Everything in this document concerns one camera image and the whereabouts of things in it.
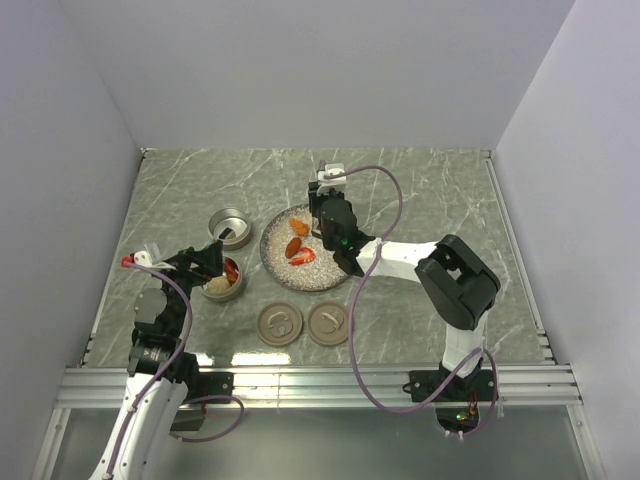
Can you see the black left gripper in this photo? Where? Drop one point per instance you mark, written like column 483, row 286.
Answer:
column 208, row 261

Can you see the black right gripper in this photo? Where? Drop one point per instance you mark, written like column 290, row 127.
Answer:
column 315, row 199

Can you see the red chicken drumstick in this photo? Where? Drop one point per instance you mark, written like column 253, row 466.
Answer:
column 229, row 265

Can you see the white steamed bun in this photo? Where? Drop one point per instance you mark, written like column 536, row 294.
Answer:
column 218, row 285

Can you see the red sushi roll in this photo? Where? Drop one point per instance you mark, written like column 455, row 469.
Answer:
column 317, row 231

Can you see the metal serving tongs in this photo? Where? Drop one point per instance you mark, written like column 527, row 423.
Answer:
column 314, row 221

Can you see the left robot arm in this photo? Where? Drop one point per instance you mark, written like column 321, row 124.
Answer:
column 161, row 375

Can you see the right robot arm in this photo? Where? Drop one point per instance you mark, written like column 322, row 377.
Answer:
column 460, row 286

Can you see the far steel lunch tin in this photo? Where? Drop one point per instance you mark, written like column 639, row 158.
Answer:
column 236, row 219

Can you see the steel lunch tin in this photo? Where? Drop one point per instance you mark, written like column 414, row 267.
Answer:
column 236, row 219
column 230, row 294

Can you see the near steel lunch tin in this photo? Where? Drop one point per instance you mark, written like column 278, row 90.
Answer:
column 230, row 294

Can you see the brown fried oval piece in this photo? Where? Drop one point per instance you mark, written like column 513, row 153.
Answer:
column 293, row 247

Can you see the red shrimp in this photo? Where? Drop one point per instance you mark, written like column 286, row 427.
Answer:
column 303, row 256

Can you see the speckled ceramic plate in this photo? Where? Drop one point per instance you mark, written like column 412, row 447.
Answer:
column 320, row 275

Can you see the left brown lid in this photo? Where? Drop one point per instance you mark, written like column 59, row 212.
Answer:
column 279, row 324

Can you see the brown lid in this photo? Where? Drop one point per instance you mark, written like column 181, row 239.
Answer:
column 327, row 323
column 279, row 324

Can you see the right brown lid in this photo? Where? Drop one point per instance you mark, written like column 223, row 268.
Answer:
column 327, row 323

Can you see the circuit board with led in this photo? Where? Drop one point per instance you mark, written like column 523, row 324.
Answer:
column 457, row 420

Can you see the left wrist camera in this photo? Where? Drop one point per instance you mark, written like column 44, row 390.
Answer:
column 148, row 256

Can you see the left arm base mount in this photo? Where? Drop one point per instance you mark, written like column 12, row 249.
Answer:
column 217, row 384

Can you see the aluminium frame rail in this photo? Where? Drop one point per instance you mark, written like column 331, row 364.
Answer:
column 280, row 387

